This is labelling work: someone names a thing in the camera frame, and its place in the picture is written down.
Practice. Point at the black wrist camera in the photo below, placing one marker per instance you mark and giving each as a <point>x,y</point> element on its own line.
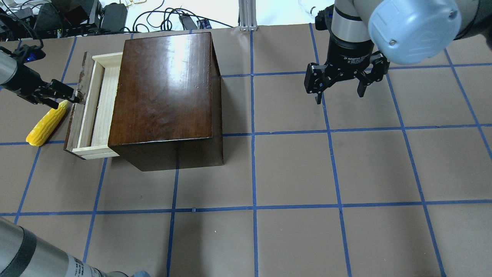
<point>26,53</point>

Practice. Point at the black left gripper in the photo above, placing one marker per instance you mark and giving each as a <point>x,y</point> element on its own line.
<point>20,85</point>

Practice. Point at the light wood drawer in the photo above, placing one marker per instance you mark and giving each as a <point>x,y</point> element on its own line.
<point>90,121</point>

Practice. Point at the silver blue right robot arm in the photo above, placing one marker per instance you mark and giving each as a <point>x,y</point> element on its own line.
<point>367,35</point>

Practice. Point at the dark wooden drawer cabinet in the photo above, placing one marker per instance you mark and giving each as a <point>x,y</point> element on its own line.
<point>167,112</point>

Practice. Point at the black power adapter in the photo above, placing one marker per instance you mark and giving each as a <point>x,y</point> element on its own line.
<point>187,22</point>

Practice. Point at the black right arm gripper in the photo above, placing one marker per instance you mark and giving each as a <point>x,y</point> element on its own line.
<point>349,52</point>

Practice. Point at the aluminium frame post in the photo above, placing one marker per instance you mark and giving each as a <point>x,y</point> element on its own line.
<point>247,15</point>

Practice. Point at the black electronics box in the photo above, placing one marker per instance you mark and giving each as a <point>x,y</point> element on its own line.
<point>63,18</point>

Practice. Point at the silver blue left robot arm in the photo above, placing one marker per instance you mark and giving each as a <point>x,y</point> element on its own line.
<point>24,254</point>

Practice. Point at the yellow corn cob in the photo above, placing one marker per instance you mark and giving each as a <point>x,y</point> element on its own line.
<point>39,135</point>

